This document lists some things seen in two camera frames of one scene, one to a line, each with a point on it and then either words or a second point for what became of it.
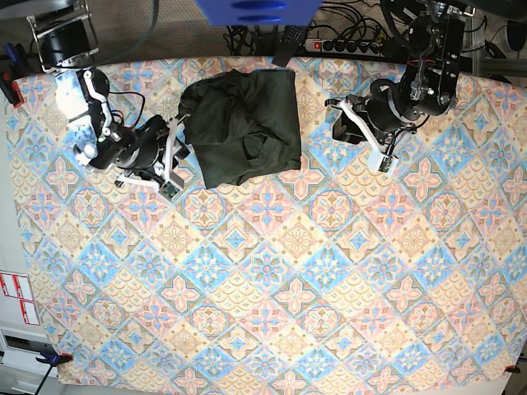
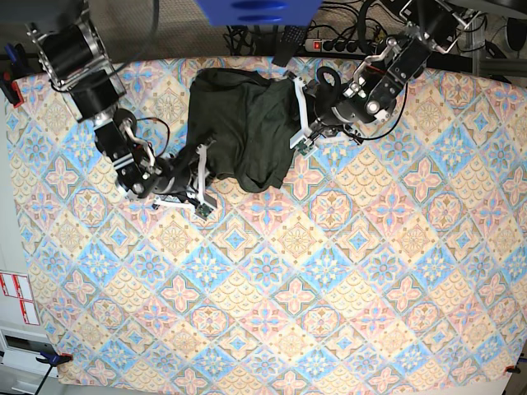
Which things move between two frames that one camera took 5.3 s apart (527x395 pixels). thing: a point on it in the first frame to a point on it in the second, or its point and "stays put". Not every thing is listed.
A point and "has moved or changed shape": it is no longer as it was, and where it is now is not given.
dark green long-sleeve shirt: x=242 y=124 has moved or changed shape
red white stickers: x=18 y=287 stays put
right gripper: x=142 y=147 to x=177 y=174
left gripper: x=382 y=118 to x=331 y=102
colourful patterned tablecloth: x=332 y=276 stays put
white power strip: x=344 y=47 stays put
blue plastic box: x=259 y=13 stays put
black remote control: x=291 y=40 stays put
